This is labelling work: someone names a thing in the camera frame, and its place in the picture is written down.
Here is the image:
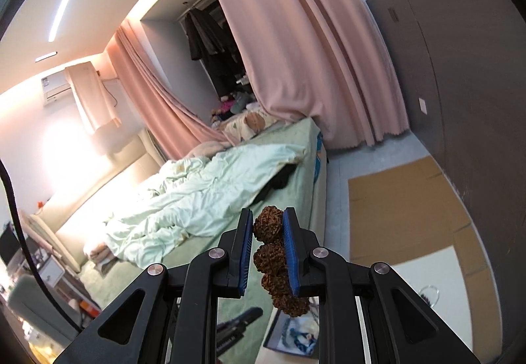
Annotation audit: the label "white bedside cabinet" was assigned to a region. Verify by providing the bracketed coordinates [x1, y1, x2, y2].
[39, 255, 67, 286]

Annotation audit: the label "beige padded headboard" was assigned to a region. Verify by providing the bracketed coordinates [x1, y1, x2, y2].
[20, 130, 165, 271]

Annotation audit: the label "bed with green sheet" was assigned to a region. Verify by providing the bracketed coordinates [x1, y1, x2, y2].
[55, 117, 329, 364]

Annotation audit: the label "flat brown cardboard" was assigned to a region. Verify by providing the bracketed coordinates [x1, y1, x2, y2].
[348, 156, 494, 286]

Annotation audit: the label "light green duvet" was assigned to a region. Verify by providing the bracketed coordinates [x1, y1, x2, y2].
[84, 143, 307, 266]

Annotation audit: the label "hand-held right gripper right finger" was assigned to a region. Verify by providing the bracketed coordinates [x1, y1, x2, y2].
[283, 207, 481, 364]

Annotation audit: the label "grey chair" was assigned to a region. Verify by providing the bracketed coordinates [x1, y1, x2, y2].
[8, 276, 80, 348]

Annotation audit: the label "white table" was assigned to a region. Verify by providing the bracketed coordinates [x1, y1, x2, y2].
[392, 245, 500, 352]

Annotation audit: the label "brown rudraksha bead bracelet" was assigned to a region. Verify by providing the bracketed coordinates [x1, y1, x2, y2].
[252, 206, 311, 317]

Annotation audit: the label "beige cloth cover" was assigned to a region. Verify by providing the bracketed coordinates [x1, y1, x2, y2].
[65, 63, 122, 135]

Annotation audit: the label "beige plush cushion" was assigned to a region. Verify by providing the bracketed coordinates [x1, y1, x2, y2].
[189, 140, 231, 159]

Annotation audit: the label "patterned beige pillow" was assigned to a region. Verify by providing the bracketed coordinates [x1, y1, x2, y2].
[222, 108, 280, 143]

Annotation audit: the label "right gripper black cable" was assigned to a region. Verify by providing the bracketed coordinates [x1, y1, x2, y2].
[0, 158, 83, 332]

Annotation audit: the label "wide pink curtain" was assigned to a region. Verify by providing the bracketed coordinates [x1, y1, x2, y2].
[194, 0, 411, 151]

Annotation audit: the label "grey plush pillow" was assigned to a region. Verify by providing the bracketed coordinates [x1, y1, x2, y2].
[231, 92, 256, 110]

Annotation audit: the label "dark hanging clothes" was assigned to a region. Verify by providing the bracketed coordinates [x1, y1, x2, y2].
[183, 6, 241, 102]

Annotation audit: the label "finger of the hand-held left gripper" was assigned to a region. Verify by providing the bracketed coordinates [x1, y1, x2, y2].
[216, 306, 264, 353]

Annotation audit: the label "printed picture board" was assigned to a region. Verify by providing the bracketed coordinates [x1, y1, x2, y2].
[263, 306, 321, 358]

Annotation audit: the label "narrow pink curtain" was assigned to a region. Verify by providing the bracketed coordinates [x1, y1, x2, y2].
[107, 25, 228, 161]

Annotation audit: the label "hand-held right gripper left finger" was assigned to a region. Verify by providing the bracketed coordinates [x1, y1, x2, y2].
[53, 208, 253, 364]

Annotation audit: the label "white air conditioner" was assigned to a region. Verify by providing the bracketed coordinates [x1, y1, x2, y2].
[41, 67, 74, 104]

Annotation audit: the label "black cloth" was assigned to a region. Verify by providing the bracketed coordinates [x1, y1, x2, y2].
[255, 164, 297, 204]

